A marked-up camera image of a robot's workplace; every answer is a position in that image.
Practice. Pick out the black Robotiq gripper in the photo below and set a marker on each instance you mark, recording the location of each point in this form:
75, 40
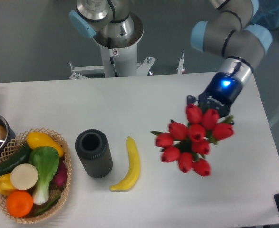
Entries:
219, 95

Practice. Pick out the red tulip bouquet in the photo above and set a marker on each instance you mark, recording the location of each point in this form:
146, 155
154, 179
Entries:
189, 144

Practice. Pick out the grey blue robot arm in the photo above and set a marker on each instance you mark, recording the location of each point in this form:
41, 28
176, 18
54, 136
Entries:
231, 36

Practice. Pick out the dark grey ribbed vase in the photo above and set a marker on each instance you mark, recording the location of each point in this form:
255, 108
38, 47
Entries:
93, 149

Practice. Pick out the yellow banana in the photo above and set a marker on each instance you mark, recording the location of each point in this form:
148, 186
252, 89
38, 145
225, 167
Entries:
134, 170

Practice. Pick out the blue plastic bag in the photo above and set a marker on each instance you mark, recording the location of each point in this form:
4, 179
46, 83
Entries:
267, 14

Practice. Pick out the purple red onion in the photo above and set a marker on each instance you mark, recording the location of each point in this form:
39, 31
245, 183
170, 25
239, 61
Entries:
60, 177

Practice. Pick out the green bok choy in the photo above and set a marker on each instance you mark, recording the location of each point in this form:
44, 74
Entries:
46, 161

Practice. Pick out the green chili pepper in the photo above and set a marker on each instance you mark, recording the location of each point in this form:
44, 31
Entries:
46, 207

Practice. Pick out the woven wicker basket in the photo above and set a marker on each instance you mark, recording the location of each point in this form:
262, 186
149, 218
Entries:
12, 147

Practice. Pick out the dark green cucumber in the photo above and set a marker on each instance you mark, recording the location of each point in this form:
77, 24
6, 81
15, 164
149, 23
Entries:
20, 157

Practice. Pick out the orange tangerine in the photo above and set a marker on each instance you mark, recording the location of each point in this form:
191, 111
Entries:
19, 203

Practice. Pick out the yellow bell pepper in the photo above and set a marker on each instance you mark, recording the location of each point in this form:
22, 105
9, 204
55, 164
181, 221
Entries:
6, 187

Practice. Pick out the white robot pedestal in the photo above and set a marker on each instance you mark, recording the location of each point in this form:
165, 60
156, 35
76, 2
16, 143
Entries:
118, 47

